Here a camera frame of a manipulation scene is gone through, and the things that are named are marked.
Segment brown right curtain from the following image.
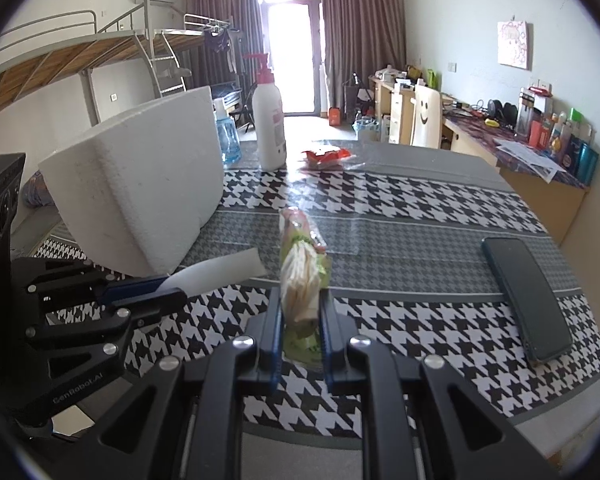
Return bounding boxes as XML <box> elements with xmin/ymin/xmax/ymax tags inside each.
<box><xmin>322</xmin><ymin>0</ymin><xmax>406</xmax><ymax>108</ymax></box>

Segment wall picture canvas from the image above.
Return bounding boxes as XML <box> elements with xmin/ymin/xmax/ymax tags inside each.
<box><xmin>496</xmin><ymin>21</ymin><xmax>529</xmax><ymax>70</ymax></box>

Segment white tissue paper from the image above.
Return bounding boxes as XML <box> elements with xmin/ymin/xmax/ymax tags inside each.
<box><xmin>158</xmin><ymin>248</ymin><xmax>266</xmax><ymax>297</ymax></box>

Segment blue cosmetic bottles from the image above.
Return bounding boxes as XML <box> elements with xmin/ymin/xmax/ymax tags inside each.
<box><xmin>562</xmin><ymin>136</ymin><xmax>600</xmax><ymax>186</ymax></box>

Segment green tissue packet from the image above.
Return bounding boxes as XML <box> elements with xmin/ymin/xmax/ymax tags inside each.
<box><xmin>279</xmin><ymin>207</ymin><xmax>332</xmax><ymax>370</ymax></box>

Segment white lotion pump bottle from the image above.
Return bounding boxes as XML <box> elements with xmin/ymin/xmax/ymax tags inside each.
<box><xmin>244</xmin><ymin>53</ymin><xmax>287</xmax><ymax>171</ymax></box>

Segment dark green smartphone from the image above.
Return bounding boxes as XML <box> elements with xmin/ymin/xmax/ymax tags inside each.
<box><xmin>481</xmin><ymin>237</ymin><xmax>572</xmax><ymax>366</ymax></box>

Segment blue patterned quilt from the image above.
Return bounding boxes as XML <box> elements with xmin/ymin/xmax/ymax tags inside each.
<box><xmin>22</xmin><ymin>170</ymin><xmax>55</xmax><ymax>209</ymax></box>

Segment white styrofoam box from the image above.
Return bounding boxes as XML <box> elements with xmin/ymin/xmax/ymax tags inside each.
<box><xmin>38</xmin><ymin>87</ymin><xmax>224</xmax><ymax>276</ymax></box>

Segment brown curtain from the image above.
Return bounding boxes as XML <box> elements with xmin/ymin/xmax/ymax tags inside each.
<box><xmin>322</xmin><ymin>0</ymin><xmax>406</xmax><ymax>108</ymax></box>
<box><xmin>181</xmin><ymin>0</ymin><xmax>264</xmax><ymax>92</ymax></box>

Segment wooden desk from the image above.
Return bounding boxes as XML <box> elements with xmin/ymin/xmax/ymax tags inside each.
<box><xmin>368</xmin><ymin>76</ymin><xmax>588</xmax><ymax>244</ymax></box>

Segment houndstooth table cloth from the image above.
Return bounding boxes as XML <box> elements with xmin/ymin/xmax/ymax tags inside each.
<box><xmin>29</xmin><ymin>138</ymin><xmax>600</xmax><ymax>441</ymax></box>

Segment metal bunk bed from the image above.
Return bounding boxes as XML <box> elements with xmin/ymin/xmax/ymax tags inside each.
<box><xmin>0</xmin><ymin>0</ymin><xmax>204</xmax><ymax>112</ymax></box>
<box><xmin>151</xmin><ymin>13</ymin><xmax>248</xmax><ymax>126</ymax></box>

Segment wooden smiley chair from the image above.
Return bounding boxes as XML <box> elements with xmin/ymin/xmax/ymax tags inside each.
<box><xmin>411</xmin><ymin>84</ymin><xmax>442</xmax><ymax>150</ymax></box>

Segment white papers on desk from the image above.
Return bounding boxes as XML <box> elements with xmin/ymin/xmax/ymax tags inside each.
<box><xmin>495</xmin><ymin>139</ymin><xmax>565</xmax><ymax>183</ymax></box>

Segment brown left curtain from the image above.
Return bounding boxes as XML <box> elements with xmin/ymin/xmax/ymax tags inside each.
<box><xmin>181</xmin><ymin>0</ymin><xmax>264</xmax><ymax>92</ymax></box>

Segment red snack wrapper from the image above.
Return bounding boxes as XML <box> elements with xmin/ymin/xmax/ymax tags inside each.
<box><xmin>303</xmin><ymin>148</ymin><xmax>352</xmax><ymax>169</ymax></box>

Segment blue liquid bottle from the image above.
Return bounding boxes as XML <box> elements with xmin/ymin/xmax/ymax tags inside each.
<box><xmin>213</xmin><ymin>98</ymin><xmax>242</xmax><ymax>166</ymax></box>

